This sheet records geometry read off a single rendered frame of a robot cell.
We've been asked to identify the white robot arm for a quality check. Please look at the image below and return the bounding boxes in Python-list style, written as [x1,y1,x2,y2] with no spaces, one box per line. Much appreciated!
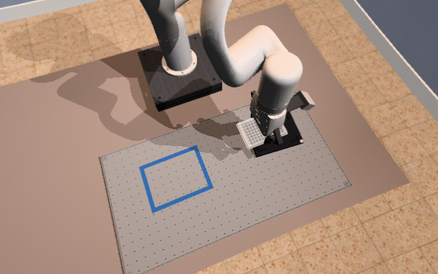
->
[140,0,315,114]

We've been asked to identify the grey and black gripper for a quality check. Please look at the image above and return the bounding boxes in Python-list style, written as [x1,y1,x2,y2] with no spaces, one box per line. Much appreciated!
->
[249,91,286,145]

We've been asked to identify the blue tape rectangle outline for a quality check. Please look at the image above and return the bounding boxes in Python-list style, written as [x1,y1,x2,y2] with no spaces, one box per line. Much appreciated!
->
[139,145,214,213]

